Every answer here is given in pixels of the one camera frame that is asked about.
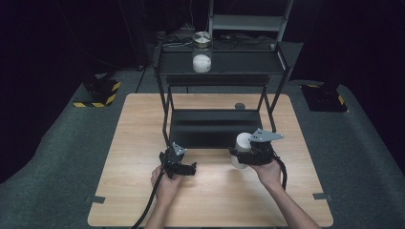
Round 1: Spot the grey tape strip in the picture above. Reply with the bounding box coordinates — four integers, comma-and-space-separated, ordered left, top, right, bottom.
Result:
311, 192, 333, 201
85, 195, 107, 205

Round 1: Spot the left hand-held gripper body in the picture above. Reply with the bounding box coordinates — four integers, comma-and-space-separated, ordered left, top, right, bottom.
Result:
159, 141, 188, 179

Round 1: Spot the white cup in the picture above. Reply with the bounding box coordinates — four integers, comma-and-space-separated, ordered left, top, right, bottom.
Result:
230, 132, 253, 170

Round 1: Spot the black base with yellow stripes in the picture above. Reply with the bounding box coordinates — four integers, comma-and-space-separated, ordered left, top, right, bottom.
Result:
73, 78, 122, 109
300, 83, 350, 114

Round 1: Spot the glass jar with white contents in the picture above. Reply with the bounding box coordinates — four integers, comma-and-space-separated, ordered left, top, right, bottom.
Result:
191, 31, 213, 73

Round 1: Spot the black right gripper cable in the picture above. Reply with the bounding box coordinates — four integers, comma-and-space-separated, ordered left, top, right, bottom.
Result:
270, 154, 288, 192

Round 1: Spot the person's right hand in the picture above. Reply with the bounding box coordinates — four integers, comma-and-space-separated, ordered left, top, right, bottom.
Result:
249, 157, 285, 193

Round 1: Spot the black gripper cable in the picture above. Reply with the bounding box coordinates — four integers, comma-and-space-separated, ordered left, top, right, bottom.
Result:
131, 168, 168, 229
270, 154, 288, 192

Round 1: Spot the grey metal frame stand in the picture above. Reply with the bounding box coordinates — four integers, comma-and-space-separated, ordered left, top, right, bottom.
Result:
207, 0, 294, 43

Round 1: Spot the bundle of black cables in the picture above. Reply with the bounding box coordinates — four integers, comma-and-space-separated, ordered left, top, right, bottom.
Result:
155, 22, 275, 50

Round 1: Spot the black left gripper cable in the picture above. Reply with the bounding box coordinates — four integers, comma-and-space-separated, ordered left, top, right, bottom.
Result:
131, 168, 168, 229

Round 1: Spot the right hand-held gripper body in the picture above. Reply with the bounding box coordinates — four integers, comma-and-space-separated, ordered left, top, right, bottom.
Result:
238, 128, 285, 167

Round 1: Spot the person's left hand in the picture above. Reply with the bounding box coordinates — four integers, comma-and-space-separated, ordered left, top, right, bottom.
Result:
150, 164, 185, 206

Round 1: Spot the black two-tier metal shelf rack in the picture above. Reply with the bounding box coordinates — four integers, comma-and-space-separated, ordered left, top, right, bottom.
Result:
152, 41, 304, 150

